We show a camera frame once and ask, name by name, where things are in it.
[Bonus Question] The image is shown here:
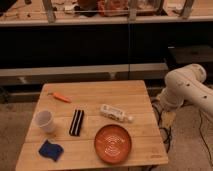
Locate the wooden table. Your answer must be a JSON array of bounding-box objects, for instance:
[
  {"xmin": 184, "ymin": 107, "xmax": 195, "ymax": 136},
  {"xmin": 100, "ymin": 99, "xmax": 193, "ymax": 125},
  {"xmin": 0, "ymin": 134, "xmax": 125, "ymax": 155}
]
[{"xmin": 16, "ymin": 80, "xmax": 168, "ymax": 171}]

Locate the blue sponge cloth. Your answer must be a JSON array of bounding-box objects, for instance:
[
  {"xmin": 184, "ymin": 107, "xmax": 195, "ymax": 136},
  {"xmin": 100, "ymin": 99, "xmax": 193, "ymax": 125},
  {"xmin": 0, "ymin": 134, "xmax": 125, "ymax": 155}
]
[{"xmin": 38, "ymin": 140, "xmax": 64, "ymax": 162}]

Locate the white plastic bottle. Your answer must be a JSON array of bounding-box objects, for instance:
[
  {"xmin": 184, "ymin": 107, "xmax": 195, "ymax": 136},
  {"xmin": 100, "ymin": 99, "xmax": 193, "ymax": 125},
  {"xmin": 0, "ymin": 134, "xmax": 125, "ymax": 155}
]
[{"xmin": 100, "ymin": 104, "xmax": 133, "ymax": 122}]

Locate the orange clutter on shelf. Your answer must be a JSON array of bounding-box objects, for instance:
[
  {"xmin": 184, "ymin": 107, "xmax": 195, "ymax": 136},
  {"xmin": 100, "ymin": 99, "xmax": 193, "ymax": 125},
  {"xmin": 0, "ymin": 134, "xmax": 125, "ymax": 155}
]
[{"xmin": 98, "ymin": 0, "xmax": 129, "ymax": 17}]

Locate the orange toy carrot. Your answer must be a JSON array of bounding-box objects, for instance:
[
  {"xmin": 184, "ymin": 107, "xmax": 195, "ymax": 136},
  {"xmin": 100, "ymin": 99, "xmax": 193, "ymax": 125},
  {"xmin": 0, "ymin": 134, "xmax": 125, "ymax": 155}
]
[{"xmin": 48, "ymin": 92, "xmax": 71, "ymax": 103}]

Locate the long shelf bench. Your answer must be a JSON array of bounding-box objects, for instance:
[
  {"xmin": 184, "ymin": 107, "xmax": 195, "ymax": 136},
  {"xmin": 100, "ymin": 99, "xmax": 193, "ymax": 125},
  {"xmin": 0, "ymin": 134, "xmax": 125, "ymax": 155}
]
[{"xmin": 0, "ymin": 0, "xmax": 213, "ymax": 27}]

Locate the orange ridged plate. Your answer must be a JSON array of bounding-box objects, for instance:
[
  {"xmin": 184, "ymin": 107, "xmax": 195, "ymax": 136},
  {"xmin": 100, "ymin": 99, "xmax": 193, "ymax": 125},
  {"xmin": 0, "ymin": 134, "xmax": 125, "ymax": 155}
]
[{"xmin": 94, "ymin": 124, "xmax": 132, "ymax": 164}]

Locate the white paper cup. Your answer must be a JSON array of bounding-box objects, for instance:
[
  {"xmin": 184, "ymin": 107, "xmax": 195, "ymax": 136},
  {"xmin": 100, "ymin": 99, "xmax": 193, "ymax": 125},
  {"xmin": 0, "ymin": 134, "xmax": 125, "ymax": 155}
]
[{"xmin": 34, "ymin": 110, "xmax": 55, "ymax": 133}]

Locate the black box on shelf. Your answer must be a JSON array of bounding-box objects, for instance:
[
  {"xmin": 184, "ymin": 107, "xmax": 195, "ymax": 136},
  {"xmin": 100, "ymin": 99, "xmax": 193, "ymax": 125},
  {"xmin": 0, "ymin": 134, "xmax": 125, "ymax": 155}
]
[{"xmin": 166, "ymin": 45, "xmax": 213, "ymax": 76}]

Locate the black white striped eraser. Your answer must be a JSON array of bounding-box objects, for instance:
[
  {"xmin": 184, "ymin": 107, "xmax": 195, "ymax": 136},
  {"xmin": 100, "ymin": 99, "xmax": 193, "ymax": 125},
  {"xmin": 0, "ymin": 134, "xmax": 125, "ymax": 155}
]
[{"xmin": 69, "ymin": 109, "xmax": 84, "ymax": 136}]

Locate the black cable bundle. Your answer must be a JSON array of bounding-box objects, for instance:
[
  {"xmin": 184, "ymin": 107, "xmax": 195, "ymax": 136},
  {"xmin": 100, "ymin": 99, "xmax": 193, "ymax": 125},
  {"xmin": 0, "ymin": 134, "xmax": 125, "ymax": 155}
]
[{"xmin": 151, "ymin": 98, "xmax": 174, "ymax": 154}]

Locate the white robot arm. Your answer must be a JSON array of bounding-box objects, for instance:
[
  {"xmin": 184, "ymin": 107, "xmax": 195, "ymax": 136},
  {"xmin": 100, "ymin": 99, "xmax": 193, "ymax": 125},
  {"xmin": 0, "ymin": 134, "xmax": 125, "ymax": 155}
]
[{"xmin": 159, "ymin": 64, "xmax": 213, "ymax": 118}]

